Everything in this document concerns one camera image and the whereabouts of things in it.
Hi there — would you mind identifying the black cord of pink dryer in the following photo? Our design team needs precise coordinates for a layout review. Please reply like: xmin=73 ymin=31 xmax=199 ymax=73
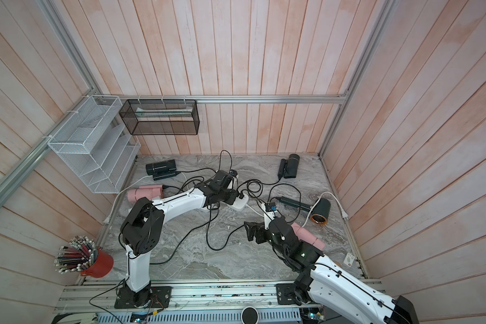
xmin=161 ymin=177 xmax=205 ymax=197

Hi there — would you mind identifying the white cable right strip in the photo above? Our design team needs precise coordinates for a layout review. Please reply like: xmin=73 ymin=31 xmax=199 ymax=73
xmin=244 ymin=191 xmax=349 ymax=228

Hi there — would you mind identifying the red pencil cup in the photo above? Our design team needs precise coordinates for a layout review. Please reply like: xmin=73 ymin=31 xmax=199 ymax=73
xmin=54 ymin=236 xmax=114 ymax=279

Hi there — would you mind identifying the round black white knob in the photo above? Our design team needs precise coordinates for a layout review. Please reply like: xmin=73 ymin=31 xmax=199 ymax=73
xmin=240 ymin=306 xmax=259 ymax=324

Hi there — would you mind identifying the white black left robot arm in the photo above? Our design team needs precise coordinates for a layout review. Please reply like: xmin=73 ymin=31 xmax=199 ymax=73
xmin=120 ymin=170 xmax=238 ymax=293

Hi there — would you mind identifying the white square power strip right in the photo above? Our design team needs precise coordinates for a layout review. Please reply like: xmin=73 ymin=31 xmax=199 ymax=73
xmin=229 ymin=193 xmax=249 ymax=211

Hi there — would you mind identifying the black cord of white dryer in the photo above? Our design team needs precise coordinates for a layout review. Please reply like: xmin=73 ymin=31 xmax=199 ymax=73
xmin=149 ymin=206 xmax=221 ymax=266

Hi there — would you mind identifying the dark green folded hair dryer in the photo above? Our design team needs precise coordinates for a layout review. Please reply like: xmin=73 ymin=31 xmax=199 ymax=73
xmin=145 ymin=159 xmax=178 ymax=181

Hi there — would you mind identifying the pink hair dryer under arm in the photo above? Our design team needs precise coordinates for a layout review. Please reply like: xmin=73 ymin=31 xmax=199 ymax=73
xmin=291 ymin=223 xmax=325 ymax=251

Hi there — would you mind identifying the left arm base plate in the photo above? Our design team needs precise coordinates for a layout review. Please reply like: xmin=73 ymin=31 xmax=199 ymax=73
xmin=114 ymin=283 xmax=172 ymax=309

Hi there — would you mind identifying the small white paper tag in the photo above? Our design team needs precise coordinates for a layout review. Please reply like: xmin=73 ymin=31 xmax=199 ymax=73
xmin=344 ymin=252 xmax=356 ymax=267

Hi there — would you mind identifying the black mesh wall basket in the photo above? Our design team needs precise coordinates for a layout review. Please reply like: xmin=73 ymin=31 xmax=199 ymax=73
xmin=120 ymin=99 xmax=200 ymax=136

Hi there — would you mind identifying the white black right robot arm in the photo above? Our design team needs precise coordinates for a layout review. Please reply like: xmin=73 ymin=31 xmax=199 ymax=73
xmin=244 ymin=218 xmax=419 ymax=323

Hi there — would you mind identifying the dark green dryer far right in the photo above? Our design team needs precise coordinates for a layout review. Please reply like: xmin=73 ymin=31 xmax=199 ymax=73
xmin=278 ymin=154 xmax=300 ymax=180

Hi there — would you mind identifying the pink folded hair dryer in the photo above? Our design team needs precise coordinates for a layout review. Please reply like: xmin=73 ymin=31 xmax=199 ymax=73
xmin=128 ymin=184 xmax=163 ymax=203

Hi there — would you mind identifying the white wire mesh shelf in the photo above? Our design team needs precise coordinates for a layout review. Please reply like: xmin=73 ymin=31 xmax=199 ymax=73
xmin=49 ymin=95 xmax=140 ymax=194

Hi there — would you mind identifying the dark green unfolded hair dryer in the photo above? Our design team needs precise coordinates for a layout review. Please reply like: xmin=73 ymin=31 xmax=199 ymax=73
xmin=278 ymin=197 xmax=331 ymax=225

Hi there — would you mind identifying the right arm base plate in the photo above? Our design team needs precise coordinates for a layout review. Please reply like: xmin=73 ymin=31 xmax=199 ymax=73
xmin=275 ymin=269 xmax=315 ymax=306

